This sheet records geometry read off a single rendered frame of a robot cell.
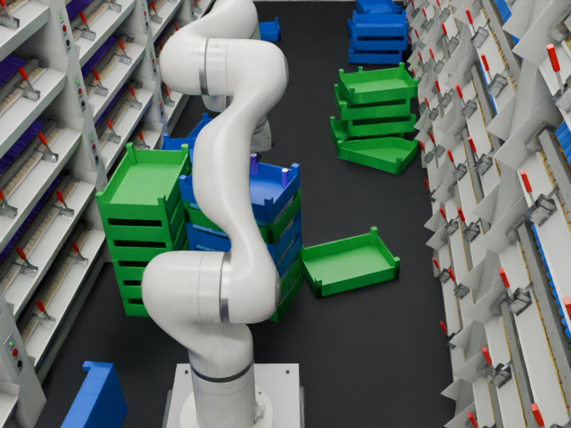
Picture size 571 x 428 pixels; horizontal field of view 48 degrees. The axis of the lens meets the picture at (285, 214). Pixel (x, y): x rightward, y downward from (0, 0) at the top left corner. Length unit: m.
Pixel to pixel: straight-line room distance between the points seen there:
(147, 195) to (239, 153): 0.92
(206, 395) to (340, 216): 1.40
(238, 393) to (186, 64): 0.60
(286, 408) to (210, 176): 0.55
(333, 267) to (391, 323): 0.32
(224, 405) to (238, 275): 0.30
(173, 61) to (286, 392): 0.72
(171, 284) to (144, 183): 1.01
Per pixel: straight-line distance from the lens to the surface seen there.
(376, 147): 2.93
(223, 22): 1.22
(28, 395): 1.92
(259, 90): 1.10
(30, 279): 1.88
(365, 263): 2.28
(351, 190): 2.64
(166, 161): 2.11
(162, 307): 1.07
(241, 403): 1.26
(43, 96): 1.90
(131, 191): 2.01
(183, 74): 1.14
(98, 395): 1.72
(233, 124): 1.09
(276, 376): 1.43
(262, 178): 1.99
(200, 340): 1.13
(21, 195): 1.84
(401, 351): 2.00
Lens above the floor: 1.49
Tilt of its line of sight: 36 degrees down
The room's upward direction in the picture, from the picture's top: 3 degrees counter-clockwise
